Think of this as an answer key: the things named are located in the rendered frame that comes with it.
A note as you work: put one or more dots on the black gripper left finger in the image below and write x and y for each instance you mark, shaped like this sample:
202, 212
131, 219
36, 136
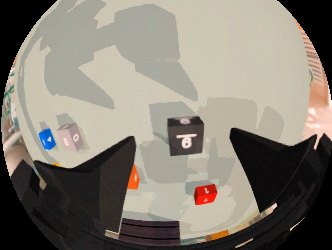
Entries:
99, 185

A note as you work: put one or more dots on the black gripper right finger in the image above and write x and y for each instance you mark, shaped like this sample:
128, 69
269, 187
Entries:
269, 165

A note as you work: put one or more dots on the orange block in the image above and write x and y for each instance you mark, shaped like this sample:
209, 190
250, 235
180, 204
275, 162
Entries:
134, 180

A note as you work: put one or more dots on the blue block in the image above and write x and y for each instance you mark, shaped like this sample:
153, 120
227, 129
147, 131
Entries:
47, 139

